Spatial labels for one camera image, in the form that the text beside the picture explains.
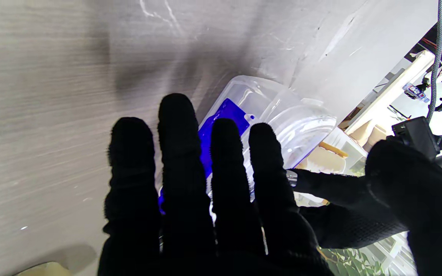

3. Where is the grey left arm cable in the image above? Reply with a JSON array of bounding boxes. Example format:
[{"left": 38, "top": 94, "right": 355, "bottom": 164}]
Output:
[{"left": 426, "top": 0, "right": 442, "bottom": 124}]

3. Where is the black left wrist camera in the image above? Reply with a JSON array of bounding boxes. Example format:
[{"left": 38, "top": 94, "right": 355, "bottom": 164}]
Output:
[{"left": 387, "top": 116, "right": 442, "bottom": 161}]

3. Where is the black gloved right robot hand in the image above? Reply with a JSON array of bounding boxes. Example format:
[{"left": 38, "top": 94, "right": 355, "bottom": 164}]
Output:
[{"left": 97, "top": 93, "right": 442, "bottom": 276}]

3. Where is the clear container with blue clips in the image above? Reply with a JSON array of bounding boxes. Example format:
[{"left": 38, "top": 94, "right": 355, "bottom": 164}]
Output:
[{"left": 158, "top": 75, "right": 337, "bottom": 215}]

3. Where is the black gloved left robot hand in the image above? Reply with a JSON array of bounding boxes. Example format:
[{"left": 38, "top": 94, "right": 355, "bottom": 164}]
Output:
[{"left": 288, "top": 168, "right": 409, "bottom": 250}]

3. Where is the tan kraft paper bowl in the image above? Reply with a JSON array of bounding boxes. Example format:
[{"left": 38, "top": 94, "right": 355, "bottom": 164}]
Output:
[{"left": 14, "top": 262, "right": 74, "bottom": 276}]

